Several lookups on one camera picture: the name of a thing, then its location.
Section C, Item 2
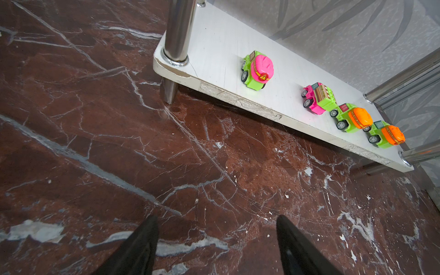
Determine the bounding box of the orange green toy truck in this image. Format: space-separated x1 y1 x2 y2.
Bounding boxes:
330 103 373 133
363 120 406 149

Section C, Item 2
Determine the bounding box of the white two-tier shelf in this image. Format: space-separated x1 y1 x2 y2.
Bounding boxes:
153 1 440 173

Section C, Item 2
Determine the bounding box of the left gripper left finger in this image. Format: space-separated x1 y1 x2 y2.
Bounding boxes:
93 215 159 275

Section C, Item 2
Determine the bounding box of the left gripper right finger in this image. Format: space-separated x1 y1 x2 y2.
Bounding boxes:
276 215 341 275

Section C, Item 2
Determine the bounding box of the pink green toy truck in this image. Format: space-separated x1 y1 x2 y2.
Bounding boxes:
241 50 275 91
301 82 338 115

